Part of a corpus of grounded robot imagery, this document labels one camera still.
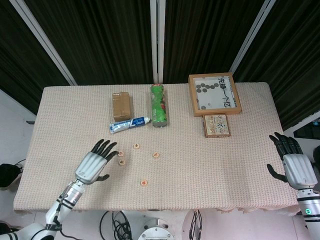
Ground wooden picture frame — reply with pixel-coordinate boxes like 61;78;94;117
187;72;243;118

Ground black pleated curtain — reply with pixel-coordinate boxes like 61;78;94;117
162;0;266;84
0;0;72;116
24;0;156;86
234;0;320;131

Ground brown printed card box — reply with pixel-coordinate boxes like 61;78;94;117
201;113;232;139

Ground blue white toothpaste tube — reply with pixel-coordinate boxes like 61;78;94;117
108;116;153;135

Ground beige woven tablecloth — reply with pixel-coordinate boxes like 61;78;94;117
12;82;305;217

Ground brown taped cardboard box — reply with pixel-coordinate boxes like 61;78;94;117
111;91;133;123

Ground black cable bundle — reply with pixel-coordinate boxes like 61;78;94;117
99;210;131;240

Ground black cable loops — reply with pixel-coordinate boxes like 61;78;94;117
188;209;205;240

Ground white framed dark cabinet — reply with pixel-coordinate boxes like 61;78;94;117
282;109;320;139

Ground white metal post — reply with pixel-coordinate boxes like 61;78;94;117
149;0;166;84
9;0;77;86
229;0;276;74

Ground green chips can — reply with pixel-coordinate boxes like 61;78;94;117
149;83;169;129

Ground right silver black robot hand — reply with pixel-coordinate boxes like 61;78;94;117
266;131;318;192

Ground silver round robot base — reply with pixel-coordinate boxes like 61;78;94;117
137;217;176;240

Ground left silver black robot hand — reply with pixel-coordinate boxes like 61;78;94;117
74;138;120;186

